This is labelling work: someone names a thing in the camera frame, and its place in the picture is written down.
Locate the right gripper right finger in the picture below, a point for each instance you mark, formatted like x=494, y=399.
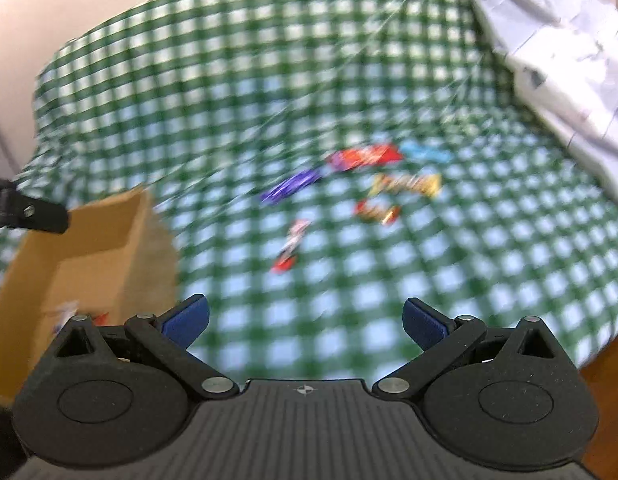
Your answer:
x=445, y=344

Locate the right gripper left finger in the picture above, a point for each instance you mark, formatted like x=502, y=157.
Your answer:
x=162, y=341

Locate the yellow snack bar wrapper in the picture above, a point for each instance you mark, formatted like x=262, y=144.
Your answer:
x=428, y=185

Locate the purple chocolate bar wrapper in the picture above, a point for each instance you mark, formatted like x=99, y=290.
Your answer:
x=291, y=185

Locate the red square snack packet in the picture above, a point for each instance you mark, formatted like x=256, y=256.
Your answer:
x=99, y=318

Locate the brown cardboard box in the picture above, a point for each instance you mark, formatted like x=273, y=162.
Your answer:
x=116, y=257

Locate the purple white stick pouch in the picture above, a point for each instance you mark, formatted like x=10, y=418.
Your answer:
x=61, y=314

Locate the red white black snack stick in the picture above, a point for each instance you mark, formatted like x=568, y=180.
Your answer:
x=287, y=257

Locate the small red orange candy bar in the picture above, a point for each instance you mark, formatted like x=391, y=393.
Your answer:
x=377, y=213

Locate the light blue stick packet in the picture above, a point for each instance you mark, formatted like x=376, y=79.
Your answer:
x=413, y=150

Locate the red wide snack packet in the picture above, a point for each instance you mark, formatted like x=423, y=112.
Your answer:
x=370, y=155

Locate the green checkered cloth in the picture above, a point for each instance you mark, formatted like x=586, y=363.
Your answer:
x=210, y=103

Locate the white grey patterned sheet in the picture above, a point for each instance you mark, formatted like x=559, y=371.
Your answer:
x=564, y=58

